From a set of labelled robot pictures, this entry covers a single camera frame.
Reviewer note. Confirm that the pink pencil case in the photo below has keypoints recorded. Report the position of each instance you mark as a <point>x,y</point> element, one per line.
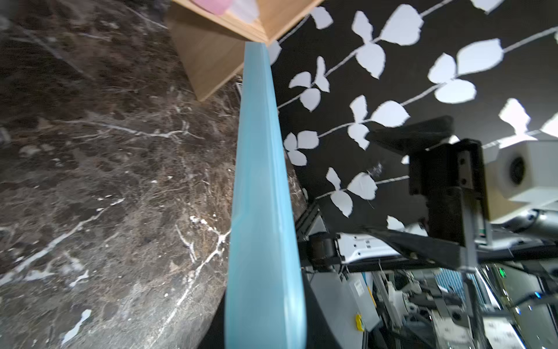
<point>216,7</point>

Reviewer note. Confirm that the clear pencil case right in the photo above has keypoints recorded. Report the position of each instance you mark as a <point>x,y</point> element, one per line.
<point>245,10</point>

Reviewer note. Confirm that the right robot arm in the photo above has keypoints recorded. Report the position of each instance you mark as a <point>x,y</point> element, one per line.
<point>532,235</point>

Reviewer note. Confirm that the teal pencil case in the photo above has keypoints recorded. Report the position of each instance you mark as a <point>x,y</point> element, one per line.
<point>265,298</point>

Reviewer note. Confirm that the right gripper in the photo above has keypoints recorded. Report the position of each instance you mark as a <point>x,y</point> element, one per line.
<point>451,177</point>

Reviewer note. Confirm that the wooden two-tier shelf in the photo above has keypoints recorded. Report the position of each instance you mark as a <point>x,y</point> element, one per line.
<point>211,47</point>

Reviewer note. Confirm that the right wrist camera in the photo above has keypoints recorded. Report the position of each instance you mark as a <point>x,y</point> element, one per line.
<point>522,177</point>

